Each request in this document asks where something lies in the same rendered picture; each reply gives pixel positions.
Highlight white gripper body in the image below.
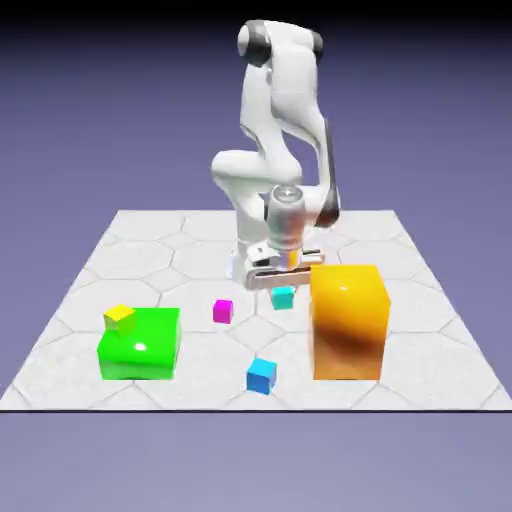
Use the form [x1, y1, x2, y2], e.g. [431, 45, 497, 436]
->
[244, 261, 324, 291]

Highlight small cyan cube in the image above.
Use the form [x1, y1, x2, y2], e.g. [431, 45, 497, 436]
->
[270, 286, 296, 311]

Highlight small magenta cube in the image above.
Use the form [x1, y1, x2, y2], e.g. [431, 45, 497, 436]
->
[212, 299, 234, 325]

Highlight small blue cube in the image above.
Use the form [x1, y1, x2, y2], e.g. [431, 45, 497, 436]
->
[245, 357, 278, 396]

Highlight small yellow cube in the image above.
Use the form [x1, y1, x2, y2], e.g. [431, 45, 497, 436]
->
[103, 303, 137, 338]

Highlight large orange box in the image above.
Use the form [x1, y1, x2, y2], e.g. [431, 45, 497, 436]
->
[308, 263, 392, 381]

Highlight large green box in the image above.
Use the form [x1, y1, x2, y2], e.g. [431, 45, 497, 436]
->
[96, 306, 182, 381]

